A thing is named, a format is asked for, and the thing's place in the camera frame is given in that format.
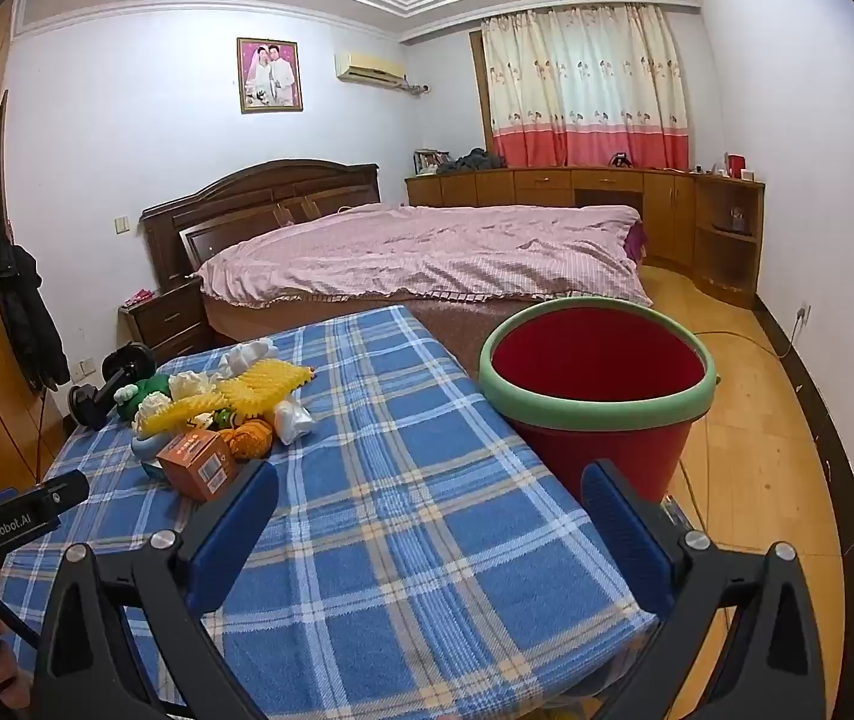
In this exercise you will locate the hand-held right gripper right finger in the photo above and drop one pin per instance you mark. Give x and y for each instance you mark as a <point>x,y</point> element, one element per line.
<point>622,540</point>

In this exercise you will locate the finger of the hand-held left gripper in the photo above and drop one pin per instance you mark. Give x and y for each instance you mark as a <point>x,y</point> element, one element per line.
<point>63,495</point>

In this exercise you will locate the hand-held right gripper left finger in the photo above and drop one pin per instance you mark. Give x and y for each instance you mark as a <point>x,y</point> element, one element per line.
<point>236,532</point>

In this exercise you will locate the orange cardboard box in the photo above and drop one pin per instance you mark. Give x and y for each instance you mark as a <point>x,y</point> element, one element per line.
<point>198,461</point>

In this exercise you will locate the pale blue plastic item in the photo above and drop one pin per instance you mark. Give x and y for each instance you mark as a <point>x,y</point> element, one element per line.
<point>146,450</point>

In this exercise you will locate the white plastic wrapper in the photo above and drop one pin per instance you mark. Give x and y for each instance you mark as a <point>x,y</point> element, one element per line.
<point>292,420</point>

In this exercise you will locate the large yellow spiky foam sheet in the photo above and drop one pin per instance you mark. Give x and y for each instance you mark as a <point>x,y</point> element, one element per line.
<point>266,386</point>

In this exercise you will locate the white tissue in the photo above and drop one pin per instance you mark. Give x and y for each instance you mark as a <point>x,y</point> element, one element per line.
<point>191,384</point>
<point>251,356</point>

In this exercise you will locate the red bucket with green rim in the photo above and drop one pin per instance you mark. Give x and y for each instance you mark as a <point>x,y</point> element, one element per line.
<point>592,360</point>

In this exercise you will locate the person's left hand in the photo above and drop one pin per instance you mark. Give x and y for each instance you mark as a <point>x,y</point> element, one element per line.
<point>7,682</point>

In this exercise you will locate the black dumbbell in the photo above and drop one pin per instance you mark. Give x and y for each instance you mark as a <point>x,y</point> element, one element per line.
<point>116,375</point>

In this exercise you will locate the green plush toy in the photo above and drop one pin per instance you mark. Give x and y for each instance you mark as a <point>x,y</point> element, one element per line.
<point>143,390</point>

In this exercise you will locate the black jacket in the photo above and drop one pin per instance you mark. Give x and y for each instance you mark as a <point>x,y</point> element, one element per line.
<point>30,322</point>

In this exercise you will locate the blue plaid blanket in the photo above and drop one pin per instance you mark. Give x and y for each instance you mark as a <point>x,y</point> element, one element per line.
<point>412,540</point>

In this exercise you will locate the dark wooden nightstand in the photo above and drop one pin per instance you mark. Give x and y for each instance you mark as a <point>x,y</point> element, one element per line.
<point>164,319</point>

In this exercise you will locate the small red packet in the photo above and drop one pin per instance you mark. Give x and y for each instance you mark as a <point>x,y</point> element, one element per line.
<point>142,297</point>

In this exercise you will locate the brown bed base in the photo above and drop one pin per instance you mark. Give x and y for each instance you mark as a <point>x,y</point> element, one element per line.
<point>457,330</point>

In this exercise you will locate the purple cloth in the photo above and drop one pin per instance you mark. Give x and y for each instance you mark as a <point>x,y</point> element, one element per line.
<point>635,246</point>

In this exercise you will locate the dark wooden headboard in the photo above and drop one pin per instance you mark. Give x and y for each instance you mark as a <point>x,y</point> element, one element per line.
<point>247,195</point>

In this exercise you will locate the small shelf ornament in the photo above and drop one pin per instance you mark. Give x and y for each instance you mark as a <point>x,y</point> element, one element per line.
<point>736,221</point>

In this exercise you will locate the bed with pink cover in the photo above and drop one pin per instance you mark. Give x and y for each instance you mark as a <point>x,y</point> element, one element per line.
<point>427,247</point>

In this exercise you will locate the low wooden cabinet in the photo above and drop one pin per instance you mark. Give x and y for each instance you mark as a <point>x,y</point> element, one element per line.
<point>532,184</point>

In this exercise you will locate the wooden corner shelf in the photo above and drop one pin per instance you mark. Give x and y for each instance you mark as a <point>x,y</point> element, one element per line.
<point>727,186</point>

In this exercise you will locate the small black and red object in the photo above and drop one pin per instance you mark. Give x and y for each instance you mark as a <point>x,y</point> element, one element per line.
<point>620,160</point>

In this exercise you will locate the small red box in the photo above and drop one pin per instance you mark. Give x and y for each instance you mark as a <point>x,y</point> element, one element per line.
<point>736,166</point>

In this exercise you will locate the dark clothes pile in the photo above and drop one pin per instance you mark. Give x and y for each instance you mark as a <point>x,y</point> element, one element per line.
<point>476,161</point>

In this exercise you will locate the small picture frames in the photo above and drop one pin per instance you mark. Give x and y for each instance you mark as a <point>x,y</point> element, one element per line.
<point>427,163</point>

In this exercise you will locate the framed wedding photo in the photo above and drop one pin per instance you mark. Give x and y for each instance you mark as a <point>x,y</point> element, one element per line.
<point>269,75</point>

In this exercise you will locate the cream and red curtain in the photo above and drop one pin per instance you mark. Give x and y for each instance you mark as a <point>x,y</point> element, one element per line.
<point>584,82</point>

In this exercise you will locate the low white wall socket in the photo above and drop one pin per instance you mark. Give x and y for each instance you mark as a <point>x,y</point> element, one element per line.
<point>83,370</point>

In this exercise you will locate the white light switch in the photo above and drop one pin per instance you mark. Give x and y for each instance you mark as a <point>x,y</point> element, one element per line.
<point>123,224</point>

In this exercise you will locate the wall air conditioner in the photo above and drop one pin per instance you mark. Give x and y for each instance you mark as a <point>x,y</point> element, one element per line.
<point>367,66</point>

